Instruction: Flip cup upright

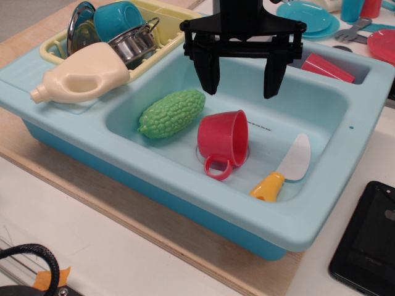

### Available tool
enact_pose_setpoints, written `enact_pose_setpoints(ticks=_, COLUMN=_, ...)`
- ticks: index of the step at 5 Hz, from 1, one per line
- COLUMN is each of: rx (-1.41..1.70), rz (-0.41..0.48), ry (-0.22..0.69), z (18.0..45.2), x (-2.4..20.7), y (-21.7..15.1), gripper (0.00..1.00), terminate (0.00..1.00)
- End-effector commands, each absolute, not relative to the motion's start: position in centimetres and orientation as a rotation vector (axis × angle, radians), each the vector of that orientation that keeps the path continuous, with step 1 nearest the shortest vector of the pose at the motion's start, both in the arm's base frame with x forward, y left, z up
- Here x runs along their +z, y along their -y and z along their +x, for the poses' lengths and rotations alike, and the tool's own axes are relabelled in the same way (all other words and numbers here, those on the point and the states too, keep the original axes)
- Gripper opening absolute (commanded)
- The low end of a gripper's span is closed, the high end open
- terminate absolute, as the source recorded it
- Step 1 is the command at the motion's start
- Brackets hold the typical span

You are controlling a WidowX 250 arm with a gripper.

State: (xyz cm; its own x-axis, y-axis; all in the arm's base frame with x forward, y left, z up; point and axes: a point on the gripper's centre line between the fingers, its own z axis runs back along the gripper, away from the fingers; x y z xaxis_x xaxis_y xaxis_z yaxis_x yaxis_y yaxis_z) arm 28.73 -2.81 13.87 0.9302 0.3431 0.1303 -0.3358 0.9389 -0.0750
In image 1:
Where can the toy knife yellow handle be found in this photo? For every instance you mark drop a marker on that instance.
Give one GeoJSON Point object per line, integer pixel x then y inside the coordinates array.
{"type": "Point", "coordinates": [293, 167]}

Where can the small steel pot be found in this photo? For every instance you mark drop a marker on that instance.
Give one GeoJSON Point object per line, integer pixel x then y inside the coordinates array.
{"type": "Point", "coordinates": [136, 44]}

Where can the red tumbler background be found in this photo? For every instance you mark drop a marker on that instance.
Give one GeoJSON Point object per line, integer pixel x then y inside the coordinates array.
{"type": "Point", "coordinates": [371, 9]}

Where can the orange tape piece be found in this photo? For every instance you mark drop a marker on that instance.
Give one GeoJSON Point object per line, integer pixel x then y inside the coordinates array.
{"type": "Point", "coordinates": [43, 279]}

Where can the teal plastic cup in rack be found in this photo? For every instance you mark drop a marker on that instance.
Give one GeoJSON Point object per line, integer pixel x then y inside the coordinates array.
{"type": "Point", "coordinates": [113, 19]}

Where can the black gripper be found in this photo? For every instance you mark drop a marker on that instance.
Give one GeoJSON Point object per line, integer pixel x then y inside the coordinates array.
{"type": "Point", "coordinates": [242, 29]}

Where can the green bumpy bitter melon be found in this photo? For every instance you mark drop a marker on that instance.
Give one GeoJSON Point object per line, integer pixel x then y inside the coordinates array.
{"type": "Point", "coordinates": [171, 114]}

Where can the red tumbler in compartment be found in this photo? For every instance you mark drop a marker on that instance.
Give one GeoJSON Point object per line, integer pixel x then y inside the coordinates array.
{"type": "Point", "coordinates": [317, 64]}

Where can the red plastic plate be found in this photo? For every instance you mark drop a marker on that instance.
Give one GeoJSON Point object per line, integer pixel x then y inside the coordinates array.
{"type": "Point", "coordinates": [381, 45]}

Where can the light blue toy sink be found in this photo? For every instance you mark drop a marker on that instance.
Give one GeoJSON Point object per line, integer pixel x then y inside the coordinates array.
{"type": "Point", "coordinates": [337, 116]}

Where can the teal tumbler background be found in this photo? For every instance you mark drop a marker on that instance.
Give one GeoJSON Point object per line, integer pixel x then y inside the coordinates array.
{"type": "Point", "coordinates": [351, 9]}

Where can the cream plastic detergent bottle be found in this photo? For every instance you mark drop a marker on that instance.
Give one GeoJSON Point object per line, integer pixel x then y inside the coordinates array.
{"type": "Point", "coordinates": [85, 75]}

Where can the steel pot lid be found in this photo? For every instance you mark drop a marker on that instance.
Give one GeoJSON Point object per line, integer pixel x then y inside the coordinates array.
{"type": "Point", "coordinates": [81, 31]}

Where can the teal plates stack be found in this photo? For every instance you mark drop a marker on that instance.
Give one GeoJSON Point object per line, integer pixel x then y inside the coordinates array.
{"type": "Point", "coordinates": [320, 23]}

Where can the yellow dish rack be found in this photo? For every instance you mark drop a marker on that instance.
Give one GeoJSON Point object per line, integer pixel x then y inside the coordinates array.
{"type": "Point", "coordinates": [167, 35]}

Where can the black smartphone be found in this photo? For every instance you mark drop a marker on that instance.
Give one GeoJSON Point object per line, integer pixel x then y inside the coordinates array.
{"type": "Point", "coordinates": [364, 258]}

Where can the red plastic cup with handle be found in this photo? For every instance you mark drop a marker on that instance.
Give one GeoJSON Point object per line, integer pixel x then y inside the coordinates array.
{"type": "Point", "coordinates": [222, 139]}

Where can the wooden board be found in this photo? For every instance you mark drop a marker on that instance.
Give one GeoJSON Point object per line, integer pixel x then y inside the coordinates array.
{"type": "Point", "coordinates": [115, 240]}

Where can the grey toy fork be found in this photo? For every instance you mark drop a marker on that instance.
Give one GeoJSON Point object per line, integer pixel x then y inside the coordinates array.
{"type": "Point", "coordinates": [351, 34]}

